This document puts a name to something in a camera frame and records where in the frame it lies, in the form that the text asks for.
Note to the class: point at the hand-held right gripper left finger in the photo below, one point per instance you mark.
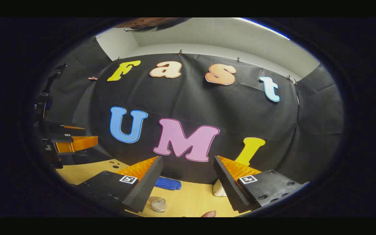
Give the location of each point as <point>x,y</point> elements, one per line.
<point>142,187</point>

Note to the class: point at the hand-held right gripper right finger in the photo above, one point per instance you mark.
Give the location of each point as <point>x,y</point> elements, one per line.
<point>228,186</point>

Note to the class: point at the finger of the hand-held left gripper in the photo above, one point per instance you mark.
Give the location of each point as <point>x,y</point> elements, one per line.
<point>57,132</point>
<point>77,144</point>

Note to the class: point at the clear plastic water bottle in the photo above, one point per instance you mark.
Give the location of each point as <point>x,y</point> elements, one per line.
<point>159,204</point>

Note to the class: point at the white toaster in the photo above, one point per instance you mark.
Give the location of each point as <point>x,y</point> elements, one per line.
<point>219,190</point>

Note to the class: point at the blue towel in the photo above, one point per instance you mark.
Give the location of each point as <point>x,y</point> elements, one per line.
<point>168,183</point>

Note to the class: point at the small pink clip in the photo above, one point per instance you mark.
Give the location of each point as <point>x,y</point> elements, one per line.
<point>92,78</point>

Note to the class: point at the black backdrop cloth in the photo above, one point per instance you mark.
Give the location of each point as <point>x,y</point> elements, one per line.
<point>207,107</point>

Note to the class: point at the brown round object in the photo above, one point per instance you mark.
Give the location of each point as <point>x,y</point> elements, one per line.
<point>148,23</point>

